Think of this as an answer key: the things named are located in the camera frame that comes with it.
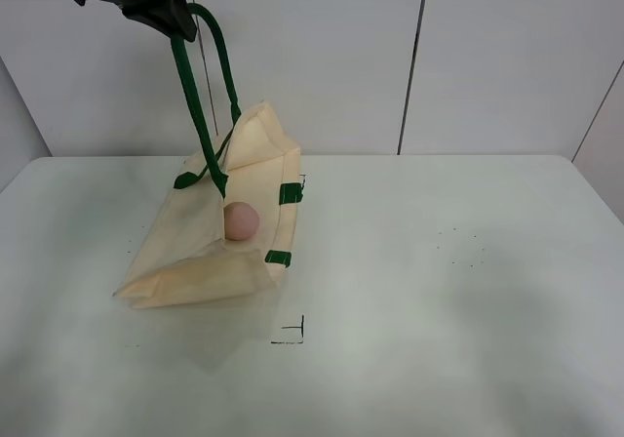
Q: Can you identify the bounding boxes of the pink peach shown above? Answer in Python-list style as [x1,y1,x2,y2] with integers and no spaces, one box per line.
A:
[223,202,260,241]

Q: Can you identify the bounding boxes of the cream linen bag green handles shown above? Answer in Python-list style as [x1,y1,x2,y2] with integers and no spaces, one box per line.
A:
[114,3,303,308]

